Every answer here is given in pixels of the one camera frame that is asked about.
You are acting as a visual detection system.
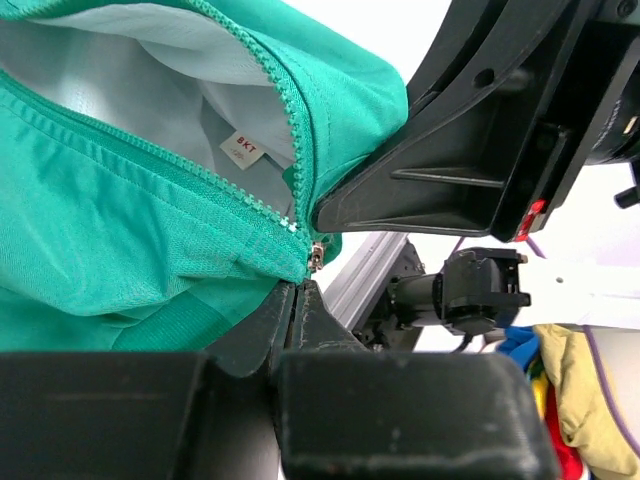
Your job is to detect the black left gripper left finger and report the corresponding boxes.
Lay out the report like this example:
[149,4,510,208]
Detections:
[1,283,297,479]

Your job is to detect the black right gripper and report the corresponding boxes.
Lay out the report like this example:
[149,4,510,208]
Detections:
[314,1,639,242]

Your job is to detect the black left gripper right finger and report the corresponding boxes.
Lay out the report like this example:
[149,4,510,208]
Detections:
[273,281,559,479]

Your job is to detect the green jacket with white lining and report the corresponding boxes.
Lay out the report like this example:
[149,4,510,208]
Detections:
[1,0,408,351]

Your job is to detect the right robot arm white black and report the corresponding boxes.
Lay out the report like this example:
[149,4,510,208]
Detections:
[313,1,639,349]

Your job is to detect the colourful cloth pile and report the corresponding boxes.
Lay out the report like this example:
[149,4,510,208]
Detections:
[497,325,639,479]

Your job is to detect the aluminium table front rail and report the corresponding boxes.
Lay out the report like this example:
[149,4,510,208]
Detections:
[315,232,408,330]

